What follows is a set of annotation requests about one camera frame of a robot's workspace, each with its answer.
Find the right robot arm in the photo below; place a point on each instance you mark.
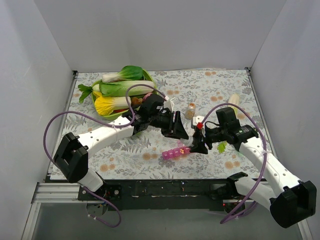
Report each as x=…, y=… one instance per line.
x=288, y=199

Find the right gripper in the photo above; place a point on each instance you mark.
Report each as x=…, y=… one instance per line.
x=200, y=137

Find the green plastic basket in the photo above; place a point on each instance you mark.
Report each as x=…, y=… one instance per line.
x=95, y=94

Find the floral table mat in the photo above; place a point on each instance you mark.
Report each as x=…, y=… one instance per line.
x=140, y=156

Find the purple onion toy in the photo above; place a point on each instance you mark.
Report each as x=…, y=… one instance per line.
x=147, y=95

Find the white pill bottle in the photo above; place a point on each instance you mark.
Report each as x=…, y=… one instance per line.
x=187, y=142

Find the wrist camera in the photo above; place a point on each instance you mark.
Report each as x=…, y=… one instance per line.
x=197, y=123
x=172, y=102

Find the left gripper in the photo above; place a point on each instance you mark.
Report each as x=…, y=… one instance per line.
x=172, y=124

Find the bok choy toy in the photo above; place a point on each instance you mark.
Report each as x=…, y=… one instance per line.
x=127, y=73

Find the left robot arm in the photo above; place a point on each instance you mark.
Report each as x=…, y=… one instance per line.
x=73, y=153

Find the pink weekly pill organizer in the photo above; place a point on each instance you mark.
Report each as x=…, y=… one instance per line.
x=180, y=151

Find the red pepper toy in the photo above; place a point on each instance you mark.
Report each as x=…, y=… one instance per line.
x=120, y=110

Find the clear pill jar gold lid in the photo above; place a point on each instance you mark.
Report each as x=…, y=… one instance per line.
x=190, y=111

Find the black base frame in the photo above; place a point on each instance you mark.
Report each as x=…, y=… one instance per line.
x=162, y=194

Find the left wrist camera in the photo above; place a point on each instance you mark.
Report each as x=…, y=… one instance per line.
x=172, y=102

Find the napa cabbage toy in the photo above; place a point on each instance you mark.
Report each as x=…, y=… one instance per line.
x=119, y=88

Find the white radish with leaves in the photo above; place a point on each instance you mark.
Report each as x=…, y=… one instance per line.
x=86, y=91

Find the celery stalk toy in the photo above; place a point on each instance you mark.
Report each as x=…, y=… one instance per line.
x=234, y=99

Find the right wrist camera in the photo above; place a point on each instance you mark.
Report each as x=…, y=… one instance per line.
x=197, y=123

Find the yellow cabbage toy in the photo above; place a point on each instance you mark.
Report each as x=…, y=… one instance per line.
x=107, y=105

